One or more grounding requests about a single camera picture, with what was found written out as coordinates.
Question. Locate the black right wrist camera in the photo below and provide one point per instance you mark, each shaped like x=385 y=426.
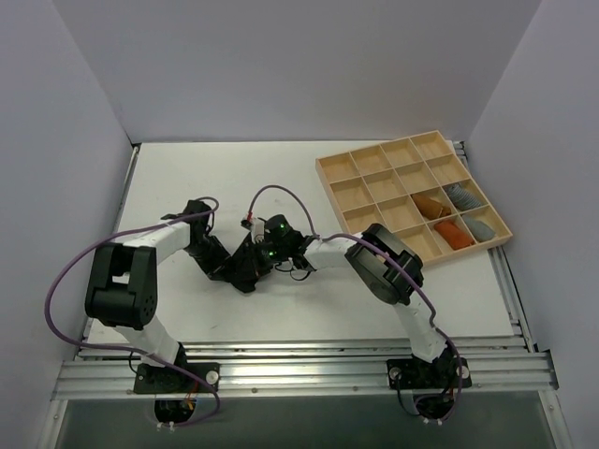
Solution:
x=261 y=230

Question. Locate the grey striped rolled cloth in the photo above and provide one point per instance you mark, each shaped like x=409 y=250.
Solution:
x=461 y=198

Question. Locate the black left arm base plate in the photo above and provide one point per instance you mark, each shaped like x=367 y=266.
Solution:
x=151 y=380

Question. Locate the brown rolled cloth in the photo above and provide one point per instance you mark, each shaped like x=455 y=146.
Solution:
x=430 y=208

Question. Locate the aluminium rail frame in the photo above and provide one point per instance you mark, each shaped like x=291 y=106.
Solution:
x=334 y=343

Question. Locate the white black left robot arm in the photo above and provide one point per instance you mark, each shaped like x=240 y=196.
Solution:
x=123 y=286

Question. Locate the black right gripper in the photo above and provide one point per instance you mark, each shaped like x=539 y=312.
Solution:
x=255 y=261

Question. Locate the orange rolled cloth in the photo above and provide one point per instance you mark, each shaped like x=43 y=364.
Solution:
x=456 y=238

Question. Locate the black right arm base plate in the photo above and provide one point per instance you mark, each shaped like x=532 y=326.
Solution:
x=415 y=374

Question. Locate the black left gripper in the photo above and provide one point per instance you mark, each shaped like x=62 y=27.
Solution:
x=217 y=261

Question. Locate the wooden compartment tray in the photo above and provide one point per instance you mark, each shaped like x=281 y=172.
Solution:
x=419 y=189

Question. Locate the black pinstriped underwear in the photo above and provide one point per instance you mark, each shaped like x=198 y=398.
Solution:
x=247 y=266

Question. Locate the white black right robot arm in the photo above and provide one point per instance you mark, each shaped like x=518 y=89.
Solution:
x=390 y=270

